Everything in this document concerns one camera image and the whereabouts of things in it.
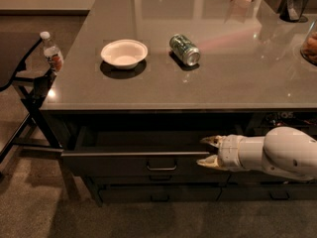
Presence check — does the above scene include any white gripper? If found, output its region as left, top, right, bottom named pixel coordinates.
left=196, top=135, right=244, bottom=172

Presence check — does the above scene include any dark drawer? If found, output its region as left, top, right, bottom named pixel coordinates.
left=228, top=172, right=291, bottom=184
left=219, top=183, right=317, bottom=201
left=92, top=173, right=229, bottom=184
left=62, top=127, right=235, bottom=177
left=99, top=185, right=221, bottom=203
left=244, top=111, right=317, bottom=138

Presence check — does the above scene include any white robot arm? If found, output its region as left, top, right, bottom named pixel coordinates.
left=197, top=127, right=317, bottom=181

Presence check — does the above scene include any green soda can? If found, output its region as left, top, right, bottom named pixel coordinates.
left=169, top=34, right=200, bottom=66

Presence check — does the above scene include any white paper bowl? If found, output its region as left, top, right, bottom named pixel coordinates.
left=100, top=40, right=148, bottom=69

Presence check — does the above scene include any glass jar with snacks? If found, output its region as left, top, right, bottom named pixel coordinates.
left=300, top=20, right=317, bottom=65

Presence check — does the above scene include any dark metal container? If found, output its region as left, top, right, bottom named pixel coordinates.
left=279, top=0, right=309, bottom=23

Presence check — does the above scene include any clear water bottle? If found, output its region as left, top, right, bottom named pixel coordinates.
left=40, top=32, right=63, bottom=72

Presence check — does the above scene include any dark chair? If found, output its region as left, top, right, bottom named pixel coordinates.
left=0, top=32, right=61, bottom=162

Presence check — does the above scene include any dark counter cabinet frame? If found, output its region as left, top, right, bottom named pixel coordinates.
left=45, top=110, right=316, bottom=205

